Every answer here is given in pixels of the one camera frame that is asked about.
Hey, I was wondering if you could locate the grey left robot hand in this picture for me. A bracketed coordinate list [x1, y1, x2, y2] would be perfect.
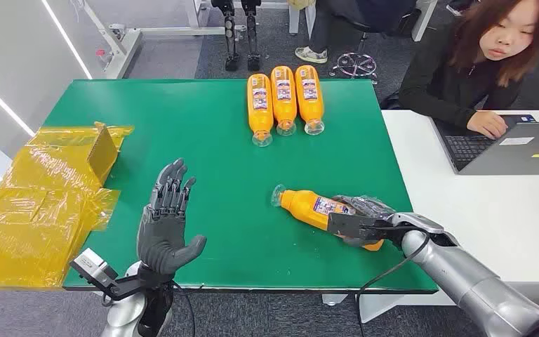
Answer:
[136, 158, 208, 277]

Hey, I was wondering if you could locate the orange bottle clear cap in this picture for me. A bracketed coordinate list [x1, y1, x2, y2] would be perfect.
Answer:
[270, 184, 386, 252]
[247, 73, 275, 148]
[295, 64, 326, 136]
[270, 65, 298, 137]

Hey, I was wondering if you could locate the green table mat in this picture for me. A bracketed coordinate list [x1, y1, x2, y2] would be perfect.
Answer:
[41, 79, 439, 295]

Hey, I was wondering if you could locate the yellow film wrapped cardboard box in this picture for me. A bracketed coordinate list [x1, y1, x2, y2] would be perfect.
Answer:
[0, 121, 135, 291]

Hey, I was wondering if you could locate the black robot leg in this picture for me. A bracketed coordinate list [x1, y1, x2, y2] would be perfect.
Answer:
[211, 0, 241, 73]
[241, 0, 262, 73]

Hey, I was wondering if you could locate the person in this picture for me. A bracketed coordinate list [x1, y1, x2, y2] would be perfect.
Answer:
[399, 0, 539, 140]
[295, 0, 419, 65]

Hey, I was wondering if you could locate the office chair base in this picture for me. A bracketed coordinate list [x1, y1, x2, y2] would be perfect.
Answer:
[328, 52, 378, 86]

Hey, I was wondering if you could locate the white desk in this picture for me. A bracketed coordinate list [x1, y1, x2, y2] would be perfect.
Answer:
[360, 110, 539, 324]

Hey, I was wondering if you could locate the person's hand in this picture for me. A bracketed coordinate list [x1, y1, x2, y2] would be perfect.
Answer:
[466, 110, 508, 140]

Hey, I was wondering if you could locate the grey laptop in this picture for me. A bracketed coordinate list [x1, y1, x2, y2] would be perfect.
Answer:
[430, 114, 539, 177]

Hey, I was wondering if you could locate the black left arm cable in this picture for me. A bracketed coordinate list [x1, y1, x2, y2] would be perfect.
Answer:
[171, 281, 197, 337]

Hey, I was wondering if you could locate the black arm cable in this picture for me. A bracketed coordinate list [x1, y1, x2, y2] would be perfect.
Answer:
[355, 227, 433, 337]
[171, 281, 197, 337]

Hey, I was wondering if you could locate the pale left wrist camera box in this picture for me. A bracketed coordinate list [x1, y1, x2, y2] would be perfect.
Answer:
[69, 247, 119, 291]

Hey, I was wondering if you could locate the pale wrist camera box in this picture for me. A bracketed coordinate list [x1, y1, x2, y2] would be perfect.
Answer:
[69, 247, 119, 291]
[389, 211, 446, 235]

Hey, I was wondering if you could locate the white metal frame stand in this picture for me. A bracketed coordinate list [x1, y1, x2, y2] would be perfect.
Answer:
[81, 0, 248, 80]

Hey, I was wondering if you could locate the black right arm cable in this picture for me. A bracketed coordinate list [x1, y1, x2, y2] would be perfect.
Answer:
[355, 227, 433, 337]

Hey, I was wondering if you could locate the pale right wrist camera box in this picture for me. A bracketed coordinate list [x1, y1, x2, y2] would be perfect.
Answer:
[389, 211, 446, 235]

